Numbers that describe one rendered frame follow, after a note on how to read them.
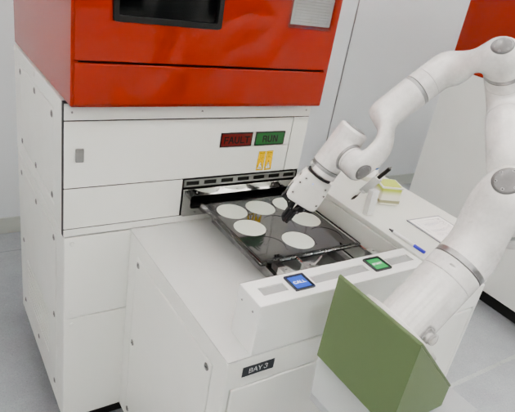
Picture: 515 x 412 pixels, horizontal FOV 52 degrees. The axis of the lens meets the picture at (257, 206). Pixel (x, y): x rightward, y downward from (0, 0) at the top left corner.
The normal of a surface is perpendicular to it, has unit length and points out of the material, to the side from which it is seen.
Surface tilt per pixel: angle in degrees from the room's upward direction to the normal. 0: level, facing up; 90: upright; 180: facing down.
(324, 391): 0
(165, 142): 90
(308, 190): 90
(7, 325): 0
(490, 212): 82
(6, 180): 90
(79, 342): 90
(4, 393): 0
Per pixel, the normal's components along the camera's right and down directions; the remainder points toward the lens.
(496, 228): -0.55, 0.20
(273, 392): 0.52, 0.44
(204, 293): 0.16, -0.89
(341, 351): -0.83, 0.11
